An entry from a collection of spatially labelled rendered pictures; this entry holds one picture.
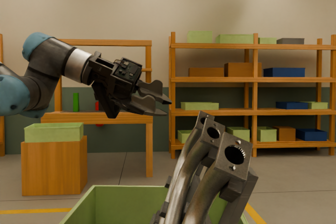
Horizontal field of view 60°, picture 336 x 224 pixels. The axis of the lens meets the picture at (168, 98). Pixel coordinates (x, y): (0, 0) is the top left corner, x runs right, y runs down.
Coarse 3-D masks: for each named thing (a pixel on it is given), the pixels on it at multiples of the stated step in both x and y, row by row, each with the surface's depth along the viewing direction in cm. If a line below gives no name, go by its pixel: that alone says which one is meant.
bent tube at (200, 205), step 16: (224, 144) 36; (240, 144) 37; (224, 160) 35; (240, 160) 37; (208, 176) 39; (224, 176) 37; (240, 176) 34; (208, 192) 41; (192, 208) 42; (208, 208) 42
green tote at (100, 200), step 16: (96, 192) 88; (112, 192) 87; (128, 192) 87; (144, 192) 87; (160, 192) 87; (80, 208) 75; (96, 208) 88; (112, 208) 88; (128, 208) 87; (144, 208) 87; (224, 208) 86
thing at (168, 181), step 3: (168, 177) 76; (171, 177) 76; (168, 180) 75; (165, 183) 75; (168, 183) 75; (165, 186) 76; (168, 186) 75; (189, 186) 73; (159, 210) 69; (156, 213) 69; (156, 216) 68; (159, 216) 68; (156, 219) 67; (153, 222) 67; (156, 222) 67
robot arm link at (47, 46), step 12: (36, 36) 67; (48, 36) 68; (24, 48) 66; (36, 48) 66; (48, 48) 66; (60, 48) 66; (72, 48) 67; (36, 60) 66; (48, 60) 66; (60, 60) 66; (48, 72) 67; (60, 72) 68
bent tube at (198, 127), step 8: (200, 112) 72; (200, 120) 72; (200, 128) 69; (192, 136) 74; (184, 144) 77; (192, 144) 75; (184, 152) 77; (176, 168) 75; (176, 176) 73; (168, 192) 70; (168, 200) 68; (160, 216) 66
